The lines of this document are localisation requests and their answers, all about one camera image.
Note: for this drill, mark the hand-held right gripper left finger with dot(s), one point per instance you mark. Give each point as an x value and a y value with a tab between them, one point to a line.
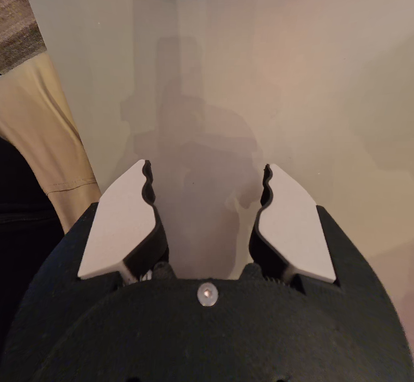
119	223

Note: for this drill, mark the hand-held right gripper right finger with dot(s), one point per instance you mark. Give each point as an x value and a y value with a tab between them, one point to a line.
291	223

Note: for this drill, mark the dark cloth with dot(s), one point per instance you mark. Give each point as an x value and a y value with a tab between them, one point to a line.
19	213

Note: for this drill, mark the beige sofa cushion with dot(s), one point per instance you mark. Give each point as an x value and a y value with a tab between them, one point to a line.
32	113

